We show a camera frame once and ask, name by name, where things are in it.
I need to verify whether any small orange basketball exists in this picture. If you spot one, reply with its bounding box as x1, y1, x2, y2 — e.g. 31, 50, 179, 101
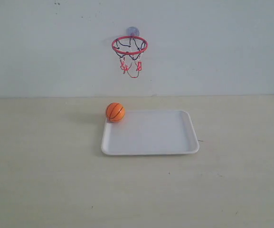
105, 103, 125, 123

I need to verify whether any red mini basketball hoop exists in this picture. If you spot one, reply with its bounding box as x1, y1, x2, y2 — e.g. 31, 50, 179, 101
111, 35, 148, 78

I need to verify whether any white rectangular tray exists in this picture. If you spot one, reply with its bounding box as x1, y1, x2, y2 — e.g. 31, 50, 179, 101
101, 110, 199, 156

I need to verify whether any clear suction cup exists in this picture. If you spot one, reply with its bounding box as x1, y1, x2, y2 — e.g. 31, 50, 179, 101
126, 27, 140, 37

